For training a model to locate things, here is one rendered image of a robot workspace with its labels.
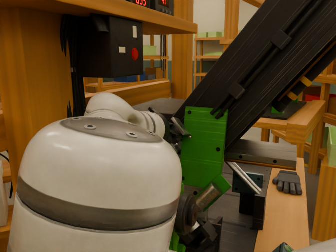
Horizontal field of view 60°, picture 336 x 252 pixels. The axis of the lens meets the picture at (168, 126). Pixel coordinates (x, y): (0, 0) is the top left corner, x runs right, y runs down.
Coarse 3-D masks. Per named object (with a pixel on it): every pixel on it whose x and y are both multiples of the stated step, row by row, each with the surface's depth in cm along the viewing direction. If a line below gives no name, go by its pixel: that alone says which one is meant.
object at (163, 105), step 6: (150, 102) 106; (156, 102) 106; (162, 102) 106; (168, 102) 106; (174, 102) 106; (180, 102) 106; (138, 108) 94; (144, 108) 94; (156, 108) 94; (162, 108) 94; (168, 108) 94; (174, 108) 94; (162, 114) 87; (168, 114) 86; (168, 120) 86
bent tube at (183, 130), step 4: (172, 120) 75; (176, 120) 76; (176, 124) 75; (180, 124) 78; (172, 128) 76; (176, 128) 75; (180, 128) 74; (184, 128) 77; (176, 132) 76; (180, 132) 76; (184, 132) 74; (188, 132) 77; (196, 224) 73; (192, 228) 72
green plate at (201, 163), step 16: (192, 112) 78; (208, 112) 76; (224, 112) 74; (192, 128) 77; (208, 128) 76; (224, 128) 74; (192, 144) 77; (208, 144) 76; (224, 144) 75; (192, 160) 77; (208, 160) 75; (192, 176) 77; (208, 176) 75
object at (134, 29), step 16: (112, 16) 71; (80, 32) 74; (96, 32) 72; (112, 32) 71; (128, 32) 78; (80, 48) 75; (96, 48) 73; (112, 48) 72; (128, 48) 79; (80, 64) 76; (96, 64) 74; (112, 64) 72; (128, 64) 79
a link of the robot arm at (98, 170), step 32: (64, 128) 15; (96, 128) 15; (128, 128) 17; (32, 160) 14; (64, 160) 13; (96, 160) 13; (128, 160) 13; (160, 160) 14; (32, 192) 13; (64, 192) 13; (96, 192) 13; (128, 192) 13; (160, 192) 14; (96, 224) 13; (128, 224) 13
